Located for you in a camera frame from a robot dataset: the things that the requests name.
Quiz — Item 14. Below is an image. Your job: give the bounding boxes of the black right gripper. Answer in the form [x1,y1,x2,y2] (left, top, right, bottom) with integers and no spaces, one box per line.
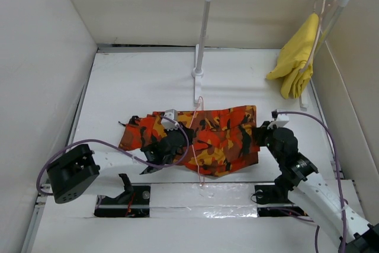
[253,120,284,163]

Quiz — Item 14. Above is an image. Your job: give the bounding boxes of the pink wire hanger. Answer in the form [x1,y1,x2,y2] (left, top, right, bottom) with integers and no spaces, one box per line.
[189,96,205,187]

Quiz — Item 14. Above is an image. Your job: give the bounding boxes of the orange camouflage trousers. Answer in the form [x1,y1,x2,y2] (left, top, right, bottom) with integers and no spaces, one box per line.
[119,105,260,177]

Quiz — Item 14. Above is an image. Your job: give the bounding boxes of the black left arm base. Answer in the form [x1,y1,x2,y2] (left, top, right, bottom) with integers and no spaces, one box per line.
[94,174,151,218]

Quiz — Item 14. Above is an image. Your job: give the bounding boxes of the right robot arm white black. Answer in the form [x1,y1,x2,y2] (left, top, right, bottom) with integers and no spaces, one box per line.
[253,121,378,252]

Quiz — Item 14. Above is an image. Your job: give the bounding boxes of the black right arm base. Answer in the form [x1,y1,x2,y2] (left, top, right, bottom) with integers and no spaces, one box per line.
[250,184,310,221]

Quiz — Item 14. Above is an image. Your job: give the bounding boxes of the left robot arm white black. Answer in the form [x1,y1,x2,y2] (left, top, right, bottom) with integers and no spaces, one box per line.
[47,125,195,204]

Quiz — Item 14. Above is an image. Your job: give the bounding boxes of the yellow garment on hanger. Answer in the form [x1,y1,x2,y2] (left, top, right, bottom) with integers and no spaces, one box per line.
[266,13,319,99]

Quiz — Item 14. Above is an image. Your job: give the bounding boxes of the beige hanger holding garment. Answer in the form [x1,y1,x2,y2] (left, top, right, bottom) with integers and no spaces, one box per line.
[299,0,337,73]

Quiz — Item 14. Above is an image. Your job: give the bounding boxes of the white clothes rack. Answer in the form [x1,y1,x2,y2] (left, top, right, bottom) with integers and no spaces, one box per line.
[192,0,350,104]

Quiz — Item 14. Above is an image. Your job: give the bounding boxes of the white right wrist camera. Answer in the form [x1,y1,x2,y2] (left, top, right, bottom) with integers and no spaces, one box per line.
[267,109,290,129]

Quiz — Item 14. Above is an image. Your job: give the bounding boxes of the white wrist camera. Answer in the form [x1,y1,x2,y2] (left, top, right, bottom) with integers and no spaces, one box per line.
[267,109,290,129]
[161,109,179,131]

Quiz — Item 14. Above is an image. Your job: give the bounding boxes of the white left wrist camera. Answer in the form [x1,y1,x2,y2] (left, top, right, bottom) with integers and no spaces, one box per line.
[161,109,179,131]

